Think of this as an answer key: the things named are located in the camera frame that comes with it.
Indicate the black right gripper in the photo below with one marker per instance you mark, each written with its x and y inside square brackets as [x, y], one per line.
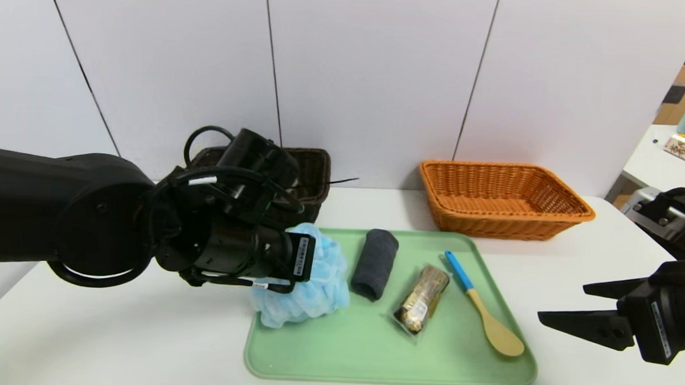
[657, 329]

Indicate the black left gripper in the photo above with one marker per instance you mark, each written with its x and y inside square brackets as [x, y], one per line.
[302, 257]

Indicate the light blue bath loofah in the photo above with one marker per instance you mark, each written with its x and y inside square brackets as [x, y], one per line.
[322, 283]

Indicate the dark grey towel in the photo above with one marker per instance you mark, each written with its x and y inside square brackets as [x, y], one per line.
[374, 262]

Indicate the clear-wrapped brown snack packet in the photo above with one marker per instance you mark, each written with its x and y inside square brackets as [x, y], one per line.
[421, 300]

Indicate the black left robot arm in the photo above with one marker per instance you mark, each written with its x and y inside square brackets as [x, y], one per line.
[63, 205]

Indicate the dark brown wicker basket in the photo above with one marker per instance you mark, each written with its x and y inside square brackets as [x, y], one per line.
[314, 180]

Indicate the orange wicker basket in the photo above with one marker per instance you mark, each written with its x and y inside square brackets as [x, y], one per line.
[501, 215]

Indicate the black zip tie tail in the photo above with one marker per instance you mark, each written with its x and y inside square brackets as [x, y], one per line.
[343, 181]

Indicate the light green plastic tray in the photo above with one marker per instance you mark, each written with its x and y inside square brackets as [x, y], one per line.
[360, 347]

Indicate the white office table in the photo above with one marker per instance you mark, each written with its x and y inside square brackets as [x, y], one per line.
[657, 163]

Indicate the dark grey box on shelf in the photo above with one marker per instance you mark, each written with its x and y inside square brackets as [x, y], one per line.
[674, 93]

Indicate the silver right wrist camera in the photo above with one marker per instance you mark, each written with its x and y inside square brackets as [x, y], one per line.
[644, 206]

